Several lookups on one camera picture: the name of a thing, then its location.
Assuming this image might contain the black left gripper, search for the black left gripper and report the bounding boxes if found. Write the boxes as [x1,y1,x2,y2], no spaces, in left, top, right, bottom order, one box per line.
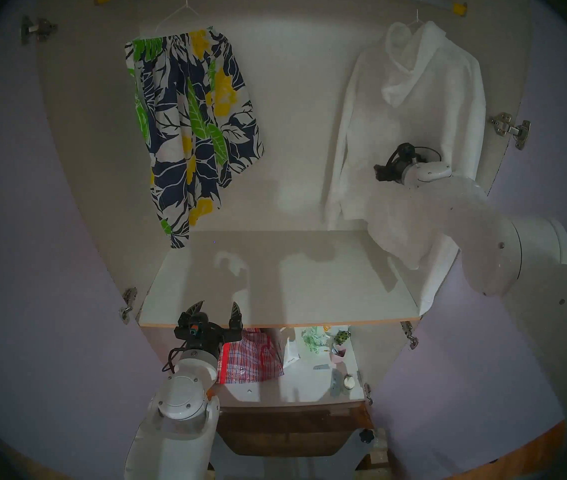
[173,300,244,357]

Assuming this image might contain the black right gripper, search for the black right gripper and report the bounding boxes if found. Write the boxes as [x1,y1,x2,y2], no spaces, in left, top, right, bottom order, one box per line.
[373,143,421,184]

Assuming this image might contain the white hoodie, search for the white hoodie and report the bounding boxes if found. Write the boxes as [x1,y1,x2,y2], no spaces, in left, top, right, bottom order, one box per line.
[324,20,486,316]

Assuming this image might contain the floral print shorts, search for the floral print shorts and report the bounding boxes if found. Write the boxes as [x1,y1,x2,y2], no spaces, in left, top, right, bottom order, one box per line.
[125,27,265,250]

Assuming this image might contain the lilac wardrobe door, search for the lilac wardrobe door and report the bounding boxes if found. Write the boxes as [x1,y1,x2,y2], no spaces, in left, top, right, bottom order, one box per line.
[0,0,164,480]
[363,0,567,480]

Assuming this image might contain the red plaid woven bag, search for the red plaid woven bag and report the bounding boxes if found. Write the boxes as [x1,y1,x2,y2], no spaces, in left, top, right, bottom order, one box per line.
[217,328,284,385]

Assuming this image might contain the small white bag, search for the small white bag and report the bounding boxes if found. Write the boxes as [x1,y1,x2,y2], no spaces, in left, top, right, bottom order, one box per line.
[281,329,301,370]

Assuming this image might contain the pale green crumpled item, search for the pale green crumpled item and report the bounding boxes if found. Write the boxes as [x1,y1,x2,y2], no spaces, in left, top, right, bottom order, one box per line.
[301,327,329,355]

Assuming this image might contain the white lower shelf board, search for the white lower shelf board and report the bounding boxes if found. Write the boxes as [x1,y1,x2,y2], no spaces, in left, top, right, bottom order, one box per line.
[216,326,366,409]

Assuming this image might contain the brown wooden drawer front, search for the brown wooden drawer front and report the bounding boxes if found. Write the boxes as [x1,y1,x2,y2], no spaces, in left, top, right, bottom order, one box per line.
[215,404,375,457]

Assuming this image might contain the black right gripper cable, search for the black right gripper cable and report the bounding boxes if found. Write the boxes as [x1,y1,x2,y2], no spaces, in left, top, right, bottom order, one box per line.
[415,146,443,166]

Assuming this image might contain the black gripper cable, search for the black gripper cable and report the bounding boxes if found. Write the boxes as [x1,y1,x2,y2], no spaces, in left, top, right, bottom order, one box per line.
[415,146,443,166]
[162,340,186,374]

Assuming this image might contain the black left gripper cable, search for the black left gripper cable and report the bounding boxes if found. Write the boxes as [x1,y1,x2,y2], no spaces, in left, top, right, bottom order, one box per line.
[162,340,186,374]

